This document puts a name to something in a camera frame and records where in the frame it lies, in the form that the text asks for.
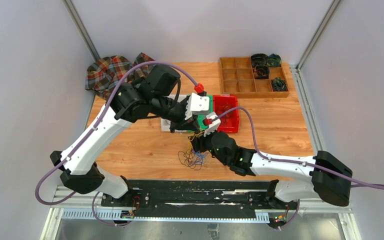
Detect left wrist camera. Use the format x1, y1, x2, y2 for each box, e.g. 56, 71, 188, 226
184, 93, 210, 120

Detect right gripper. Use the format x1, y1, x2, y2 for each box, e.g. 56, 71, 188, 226
188, 125, 229, 166

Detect green plastic bin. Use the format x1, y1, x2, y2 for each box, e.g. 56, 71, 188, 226
195, 95, 213, 132

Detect plaid cloth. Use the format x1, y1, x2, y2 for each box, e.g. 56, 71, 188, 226
84, 52, 154, 100

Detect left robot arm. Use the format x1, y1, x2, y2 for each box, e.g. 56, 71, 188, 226
50, 64, 198, 207

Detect cable bundle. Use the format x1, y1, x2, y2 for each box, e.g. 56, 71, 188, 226
177, 130, 209, 171

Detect brown cable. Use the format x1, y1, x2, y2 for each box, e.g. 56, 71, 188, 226
215, 102, 238, 122

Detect dark coiled cable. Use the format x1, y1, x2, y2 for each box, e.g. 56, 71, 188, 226
253, 65, 271, 80

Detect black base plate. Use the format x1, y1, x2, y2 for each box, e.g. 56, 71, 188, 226
100, 180, 297, 220

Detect white plastic bin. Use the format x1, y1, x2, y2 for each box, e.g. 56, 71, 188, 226
160, 94, 188, 133

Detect black coiled cable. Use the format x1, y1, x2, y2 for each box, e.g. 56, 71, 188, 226
250, 53, 270, 68

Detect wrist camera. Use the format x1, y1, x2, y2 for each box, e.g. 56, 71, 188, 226
202, 111, 221, 137
184, 93, 210, 120

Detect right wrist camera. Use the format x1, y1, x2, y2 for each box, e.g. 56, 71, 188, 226
202, 111, 221, 137

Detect red plastic bin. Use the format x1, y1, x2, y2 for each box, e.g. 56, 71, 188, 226
212, 95, 240, 134

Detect wooden compartment tray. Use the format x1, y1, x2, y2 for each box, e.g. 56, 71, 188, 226
218, 56, 292, 99

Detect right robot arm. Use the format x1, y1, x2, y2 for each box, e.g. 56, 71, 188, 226
188, 131, 353, 209

